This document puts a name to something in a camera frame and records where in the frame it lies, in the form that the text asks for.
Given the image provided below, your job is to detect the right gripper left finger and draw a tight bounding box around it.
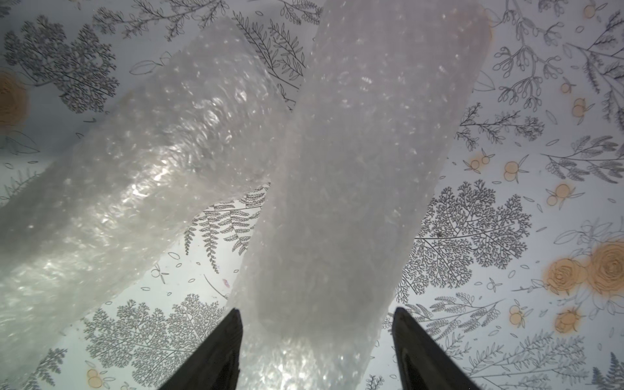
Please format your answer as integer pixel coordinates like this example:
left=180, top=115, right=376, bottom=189
left=159, top=309, right=243, bottom=390

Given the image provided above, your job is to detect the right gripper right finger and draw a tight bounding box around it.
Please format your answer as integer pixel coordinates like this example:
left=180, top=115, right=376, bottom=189
left=392, top=307, right=478, bottom=390

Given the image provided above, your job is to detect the bubble wrap sheet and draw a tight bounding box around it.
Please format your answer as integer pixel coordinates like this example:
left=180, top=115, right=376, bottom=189
left=228, top=1, right=491, bottom=389

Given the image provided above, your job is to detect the bubble wrap roll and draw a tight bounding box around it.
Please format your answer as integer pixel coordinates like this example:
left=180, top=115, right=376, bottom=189
left=1, top=18, right=289, bottom=386

